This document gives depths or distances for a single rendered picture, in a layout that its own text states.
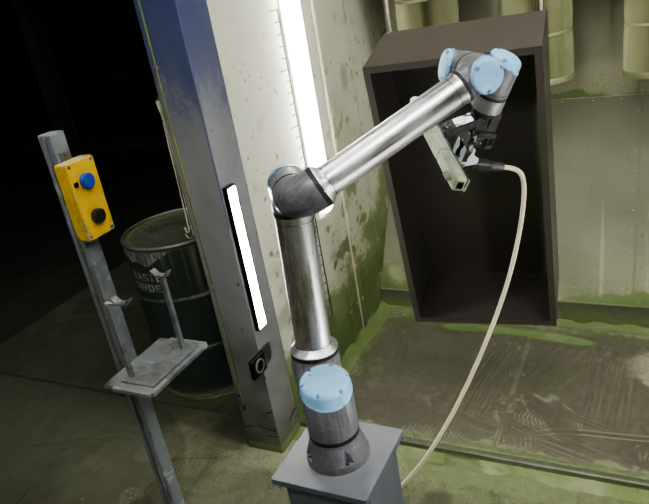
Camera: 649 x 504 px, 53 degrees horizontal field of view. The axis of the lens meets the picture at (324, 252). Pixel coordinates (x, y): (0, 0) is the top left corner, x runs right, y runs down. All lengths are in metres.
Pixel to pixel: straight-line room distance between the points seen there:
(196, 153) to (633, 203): 2.27
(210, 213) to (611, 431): 1.86
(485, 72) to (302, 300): 0.80
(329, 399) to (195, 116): 1.17
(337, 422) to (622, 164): 2.39
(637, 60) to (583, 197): 0.76
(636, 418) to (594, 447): 0.26
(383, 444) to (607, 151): 2.28
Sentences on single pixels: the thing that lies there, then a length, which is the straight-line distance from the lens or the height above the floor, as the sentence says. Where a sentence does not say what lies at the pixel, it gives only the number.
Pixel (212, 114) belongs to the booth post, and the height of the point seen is 1.55.
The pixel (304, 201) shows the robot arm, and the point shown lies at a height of 1.45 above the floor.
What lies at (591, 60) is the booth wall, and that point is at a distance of 3.87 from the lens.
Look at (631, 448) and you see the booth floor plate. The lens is 2.99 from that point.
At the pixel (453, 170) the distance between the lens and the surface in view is 1.98.
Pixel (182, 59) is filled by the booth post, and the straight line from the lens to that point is 2.45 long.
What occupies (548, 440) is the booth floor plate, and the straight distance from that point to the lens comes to 2.98.
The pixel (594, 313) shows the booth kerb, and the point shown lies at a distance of 3.71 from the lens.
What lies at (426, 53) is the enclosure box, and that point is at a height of 1.65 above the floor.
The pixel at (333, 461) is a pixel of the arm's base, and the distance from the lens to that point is 1.98.
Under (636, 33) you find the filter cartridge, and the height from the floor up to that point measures 1.47.
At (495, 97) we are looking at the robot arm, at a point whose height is 1.57.
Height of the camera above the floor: 1.98
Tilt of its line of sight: 23 degrees down
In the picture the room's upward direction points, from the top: 10 degrees counter-clockwise
